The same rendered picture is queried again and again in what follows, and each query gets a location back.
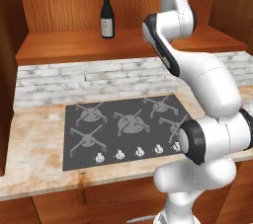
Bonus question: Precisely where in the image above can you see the tall wooden cabinet side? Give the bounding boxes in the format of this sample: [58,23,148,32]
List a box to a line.
[0,0,30,177]

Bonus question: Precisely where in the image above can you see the dark wine bottle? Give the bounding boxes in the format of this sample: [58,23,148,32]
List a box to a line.
[100,0,116,39]

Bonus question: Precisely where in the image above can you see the wooden drawer front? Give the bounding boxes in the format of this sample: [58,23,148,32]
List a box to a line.
[32,176,232,224]

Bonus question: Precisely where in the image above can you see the dark grey gas hob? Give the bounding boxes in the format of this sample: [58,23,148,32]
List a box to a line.
[61,93,199,172]

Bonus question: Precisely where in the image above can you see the grey drawer handle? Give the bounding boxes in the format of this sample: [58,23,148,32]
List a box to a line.
[126,214,158,224]

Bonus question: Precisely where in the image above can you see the wooden base cabinet door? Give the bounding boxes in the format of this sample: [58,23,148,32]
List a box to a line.
[0,196,42,224]
[215,160,253,224]

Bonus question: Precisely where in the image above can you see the silver hob knob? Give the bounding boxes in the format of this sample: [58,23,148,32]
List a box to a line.
[153,144,165,155]
[172,141,182,153]
[115,149,127,161]
[134,146,146,158]
[94,153,106,165]

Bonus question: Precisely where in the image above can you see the open wooden wall cabinet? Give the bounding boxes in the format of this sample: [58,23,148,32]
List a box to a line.
[14,0,253,67]

